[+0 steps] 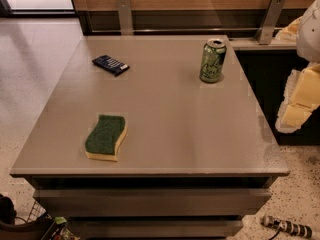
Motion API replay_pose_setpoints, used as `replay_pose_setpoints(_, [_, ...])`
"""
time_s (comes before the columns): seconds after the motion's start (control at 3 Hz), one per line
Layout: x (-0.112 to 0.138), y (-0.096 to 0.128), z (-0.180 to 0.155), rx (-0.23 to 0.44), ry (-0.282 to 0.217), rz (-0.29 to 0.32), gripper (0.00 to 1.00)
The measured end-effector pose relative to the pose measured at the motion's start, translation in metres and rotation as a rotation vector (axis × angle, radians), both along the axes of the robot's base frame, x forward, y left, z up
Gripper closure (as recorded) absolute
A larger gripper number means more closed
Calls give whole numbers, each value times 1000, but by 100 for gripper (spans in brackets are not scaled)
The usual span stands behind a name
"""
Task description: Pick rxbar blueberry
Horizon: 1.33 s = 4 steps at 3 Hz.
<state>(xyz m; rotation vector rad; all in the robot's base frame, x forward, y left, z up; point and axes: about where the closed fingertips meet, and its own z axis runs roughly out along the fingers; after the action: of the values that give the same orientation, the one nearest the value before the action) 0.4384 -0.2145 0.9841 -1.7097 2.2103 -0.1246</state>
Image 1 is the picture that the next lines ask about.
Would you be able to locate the metal bracket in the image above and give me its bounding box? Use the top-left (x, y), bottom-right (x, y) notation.
top-left (255, 0), bottom-right (286, 44)
top-left (116, 0), bottom-right (134, 35)

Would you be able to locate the grey drawer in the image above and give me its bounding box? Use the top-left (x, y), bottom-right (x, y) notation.
top-left (34, 189), bottom-right (271, 217)
top-left (68, 220), bottom-right (243, 239)

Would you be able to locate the black white striped cylinder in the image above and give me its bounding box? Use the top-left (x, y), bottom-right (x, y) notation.
top-left (260, 215), bottom-right (319, 240)

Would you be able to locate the grey side ledge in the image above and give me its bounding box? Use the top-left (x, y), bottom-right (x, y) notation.
top-left (229, 38), bottom-right (296, 50)

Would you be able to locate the left metal bracket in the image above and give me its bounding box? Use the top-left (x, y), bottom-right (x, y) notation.
top-left (116, 0), bottom-right (134, 35)

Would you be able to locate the dark bin with clutter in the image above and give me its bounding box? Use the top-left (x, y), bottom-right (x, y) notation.
top-left (0, 194), bottom-right (81, 240)

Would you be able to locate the green soda can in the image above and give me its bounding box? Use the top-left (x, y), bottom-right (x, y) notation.
top-left (199, 38), bottom-right (227, 83)

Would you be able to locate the lower grey drawer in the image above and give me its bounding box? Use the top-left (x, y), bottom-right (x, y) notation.
top-left (68, 220), bottom-right (243, 239)

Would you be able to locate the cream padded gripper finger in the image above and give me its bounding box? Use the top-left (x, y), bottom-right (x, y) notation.
top-left (275, 63), bottom-right (320, 134)

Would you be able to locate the green and yellow sponge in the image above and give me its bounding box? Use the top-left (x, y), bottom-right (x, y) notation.
top-left (85, 115), bottom-right (127, 162)

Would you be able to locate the right metal bracket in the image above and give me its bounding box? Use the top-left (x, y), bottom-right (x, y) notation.
top-left (255, 0), bottom-right (286, 44)

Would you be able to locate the blue rxbar snack bar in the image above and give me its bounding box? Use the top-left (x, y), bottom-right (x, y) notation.
top-left (92, 55), bottom-right (130, 77)

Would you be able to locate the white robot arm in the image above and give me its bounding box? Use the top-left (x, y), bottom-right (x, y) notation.
top-left (275, 0), bottom-right (320, 134)

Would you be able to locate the upper grey drawer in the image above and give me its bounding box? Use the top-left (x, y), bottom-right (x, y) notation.
top-left (34, 189), bottom-right (271, 217)

